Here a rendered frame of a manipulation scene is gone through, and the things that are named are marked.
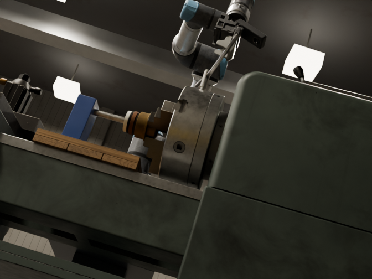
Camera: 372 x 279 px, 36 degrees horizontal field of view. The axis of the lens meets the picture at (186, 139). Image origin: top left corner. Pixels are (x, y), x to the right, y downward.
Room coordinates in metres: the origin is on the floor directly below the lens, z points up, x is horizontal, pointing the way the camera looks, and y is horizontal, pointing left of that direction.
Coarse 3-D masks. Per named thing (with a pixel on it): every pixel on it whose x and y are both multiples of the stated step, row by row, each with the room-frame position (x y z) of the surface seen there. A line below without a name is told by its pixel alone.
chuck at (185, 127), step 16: (192, 96) 1.47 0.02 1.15; (208, 96) 1.48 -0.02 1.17; (176, 112) 1.46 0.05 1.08; (192, 112) 1.45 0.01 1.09; (176, 128) 1.46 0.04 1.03; (192, 128) 1.45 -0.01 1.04; (192, 144) 1.47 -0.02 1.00; (176, 160) 1.51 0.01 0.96; (160, 176) 1.59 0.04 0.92; (176, 176) 1.56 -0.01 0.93
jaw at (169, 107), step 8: (168, 104) 1.48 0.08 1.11; (176, 104) 1.48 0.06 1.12; (184, 104) 1.47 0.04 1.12; (152, 112) 1.56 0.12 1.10; (160, 112) 1.53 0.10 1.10; (168, 112) 1.48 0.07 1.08; (152, 120) 1.56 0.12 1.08; (160, 120) 1.53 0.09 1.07; (168, 120) 1.52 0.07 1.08; (160, 128) 1.58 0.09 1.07
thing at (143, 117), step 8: (136, 112) 1.60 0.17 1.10; (144, 112) 1.60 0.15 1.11; (128, 120) 1.59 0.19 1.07; (136, 120) 1.59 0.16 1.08; (144, 120) 1.58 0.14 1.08; (128, 128) 1.61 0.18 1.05; (136, 128) 1.60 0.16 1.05; (144, 128) 1.58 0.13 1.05; (152, 128) 1.59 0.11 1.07; (136, 136) 1.62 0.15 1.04; (144, 136) 1.60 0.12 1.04; (152, 136) 1.61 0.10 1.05
